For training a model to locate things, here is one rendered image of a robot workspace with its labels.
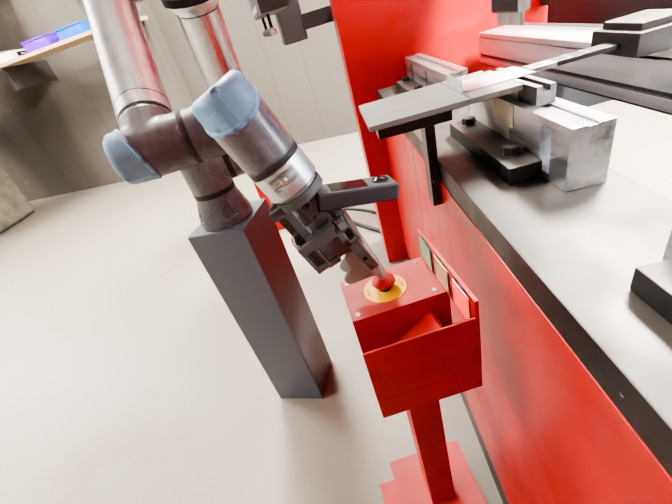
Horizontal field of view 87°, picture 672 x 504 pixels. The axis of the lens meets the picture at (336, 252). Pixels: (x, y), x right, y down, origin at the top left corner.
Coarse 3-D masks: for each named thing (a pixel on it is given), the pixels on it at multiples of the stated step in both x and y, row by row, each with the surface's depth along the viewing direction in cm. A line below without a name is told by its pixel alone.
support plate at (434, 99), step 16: (400, 96) 74; (416, 96) 70; (432, 96) 67; (448, 96) 64; (464, 96) 62; (480, 96) 60; (496, 96) 60; (368, 112) 70; (384, 112) 67; (400, 112) 64; (416, 112) 61; (432, 112) 61; (368, 128) 63; (384, 128) 62
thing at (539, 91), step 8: (528, 80) 61; (536, 80) 59; (544, 80) 58; (528, 88) 58; (536, 88) 56; (544, 88) 57; (552, 88) 56; (520, 96) 61; (528, 96) 59; (536, 96) 56; (544, 96) 56; (552, 96) 56; (536, 104) 57; (544, 104) 57
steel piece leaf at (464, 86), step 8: (496, 72) 69; (504, 72) 67; (448, 80) 69; (456, 80) 65; (464, 80) 70; (472, 80) 68; (480, 80) 67; (488, 80) 65; (496, 80) 64; (504, 80) 63; (456, 88) 66; (464, 88) 65; (472, 88) 64
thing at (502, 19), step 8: (496, 0) 62; (504, 0) 60; (512, 0) 57; (520, 0) 56; (528, 0) 56; (496, 8) 63; (504, 8) 60; (512, 8) 58; (520, 8) 57; (528, 8) 57; (504, 16) 63; (512, 16) 60; (520, 16) 58; (504, 24) 63; (512, 24) 61; (520, 24) 58
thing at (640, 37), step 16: (624, 16) 65; (640, 16) 62; (656, 16) 59; (608, 32) 64; (624, 32) 60; (640, 32) 58; (656, 32) 57; (592, 48) 64; (608, 48) 62; (624, 48) 61; (640, 48) 59; (656, 48) 59; (544, 64) 64; (560, 64) 63
